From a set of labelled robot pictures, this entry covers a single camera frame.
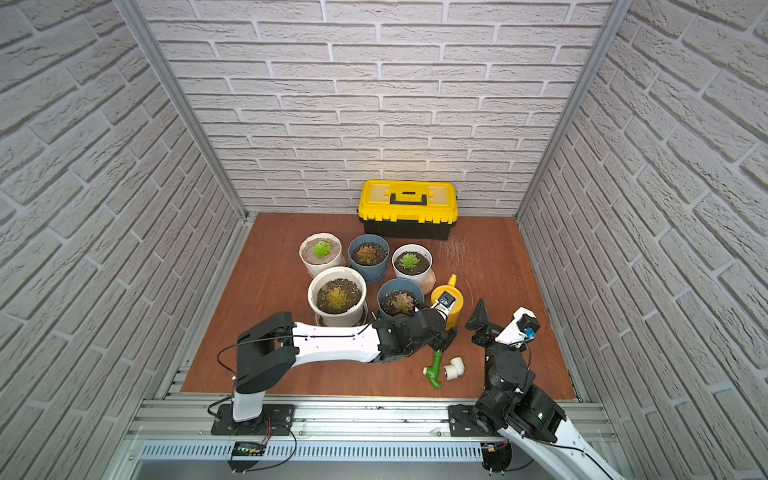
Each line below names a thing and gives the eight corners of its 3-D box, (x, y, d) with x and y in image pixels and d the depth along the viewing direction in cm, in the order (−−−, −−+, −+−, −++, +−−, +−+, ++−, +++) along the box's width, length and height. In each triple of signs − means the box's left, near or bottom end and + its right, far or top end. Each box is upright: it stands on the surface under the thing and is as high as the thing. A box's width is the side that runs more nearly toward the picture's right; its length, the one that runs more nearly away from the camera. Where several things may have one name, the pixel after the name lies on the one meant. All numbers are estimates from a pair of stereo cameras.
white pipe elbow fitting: (444, 380, 81) (445, 377, 79) (442, 360, 85) (443, 357, 83) (464, 380, 81) (466, 377, 79) (461, 360, 85) (463, 357, 83)
